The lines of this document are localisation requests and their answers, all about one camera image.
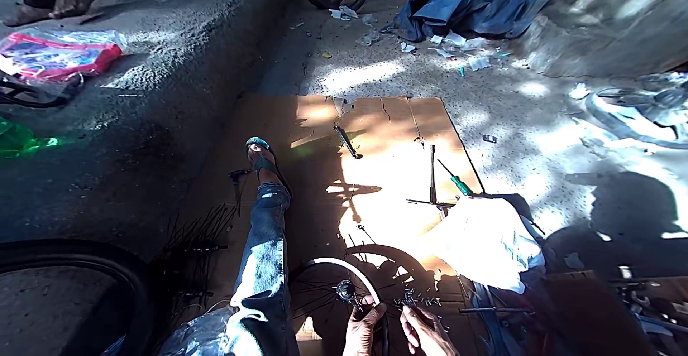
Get thin metal rod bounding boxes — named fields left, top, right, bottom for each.
left=459, top=307, right=534, bottom=314

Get black hammer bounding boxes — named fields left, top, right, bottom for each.
left=227, top=169, right=252, bottom=217

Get metal T-handle wrench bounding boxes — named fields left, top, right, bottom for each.
left=407, top=144, right=456, bottom=218

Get person's legs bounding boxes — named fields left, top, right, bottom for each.
left=226, top=137, right=298, bottom=356

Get scattered plastic litter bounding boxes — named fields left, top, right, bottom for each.
left=328, top=5, right=512, bottom=77

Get blue tarp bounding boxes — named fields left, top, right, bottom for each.
left=385, top=0, right=554, bottom=43

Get black bicycle tire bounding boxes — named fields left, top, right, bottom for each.
left=0, top=239, right=161, bottom=356

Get green plastic bottle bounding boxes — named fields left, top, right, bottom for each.
left=0, top=116, right=59, bottom=159

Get pink plastic package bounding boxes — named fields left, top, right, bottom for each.
left=0, top=29, right=128, bottom=82

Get heap of bicycle parts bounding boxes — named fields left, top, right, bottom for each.
left=610, top=266, right=688, bottom=356

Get pile of small spoke nipples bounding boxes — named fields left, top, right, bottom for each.
left=395, top=288, right=443, bottom=308

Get silver bicycle wheel with hub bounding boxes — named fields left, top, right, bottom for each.
left=289, top=257, right=390, bottom=356

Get brown cardboard mat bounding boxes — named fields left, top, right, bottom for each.
left=167, top=95, right=487, bottom=356

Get bundle of black spokes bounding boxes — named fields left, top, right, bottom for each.
left=161, top=205, right=229, bottom=306

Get grey inner tube in plastic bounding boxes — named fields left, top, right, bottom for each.
left=569, top=72, right=688, bottom=149

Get green handled screwdriver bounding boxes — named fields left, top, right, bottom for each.
left=437, top=159, right=474, bottom=197

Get dark brown cardboard piece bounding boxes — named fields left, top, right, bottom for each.
left=540, top=270, right=624, bottom=356

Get person's left hand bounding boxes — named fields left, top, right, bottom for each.
left=343, top=296, right=387, bottom=356

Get person's right hand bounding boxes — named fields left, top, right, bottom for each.
left=400, top=305, right=459, bottom=356

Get black curved bicycle part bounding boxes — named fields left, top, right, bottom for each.
left=0, top=71, right=85, bottom=110

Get dark metal wrench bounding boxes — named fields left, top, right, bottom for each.
left=333, top=125, right=363, bottom=160

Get white cloth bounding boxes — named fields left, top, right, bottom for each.
left=427, top=196, right=546, bottom=294

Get clear plastic bag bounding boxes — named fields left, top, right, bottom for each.
left=159, top=306, right=234, bottom=356

